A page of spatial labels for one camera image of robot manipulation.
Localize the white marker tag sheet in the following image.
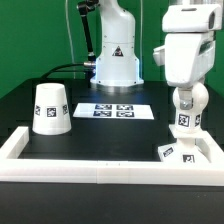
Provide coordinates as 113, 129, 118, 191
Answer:
73, 103, 154, 120

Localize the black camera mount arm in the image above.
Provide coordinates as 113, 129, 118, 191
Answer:
77, 0, 99, 62

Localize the white lamp bulb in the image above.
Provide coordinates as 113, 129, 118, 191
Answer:
173, 82, 209, 131

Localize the white lamp base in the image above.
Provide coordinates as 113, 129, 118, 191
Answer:
157, 124, 211, 164

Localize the white U-shaped frame barrier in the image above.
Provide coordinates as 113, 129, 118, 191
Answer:
0, 126, 224, 186

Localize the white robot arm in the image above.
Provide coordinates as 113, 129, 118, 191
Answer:
91, 0, 224, 110

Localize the white cable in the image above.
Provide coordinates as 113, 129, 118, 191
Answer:
64, 0, 76, 80

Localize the black cable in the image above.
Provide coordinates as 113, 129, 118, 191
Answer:
39, 62, 98, 81

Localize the white lamp shade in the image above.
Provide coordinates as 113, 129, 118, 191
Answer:
32, 83, 71, 135

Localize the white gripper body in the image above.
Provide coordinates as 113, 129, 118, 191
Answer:
165, 32, 215, 88

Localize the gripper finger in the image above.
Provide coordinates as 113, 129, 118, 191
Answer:
178, 88, 193, 110

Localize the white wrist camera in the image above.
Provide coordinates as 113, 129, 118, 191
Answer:
153, 45, 165, 66

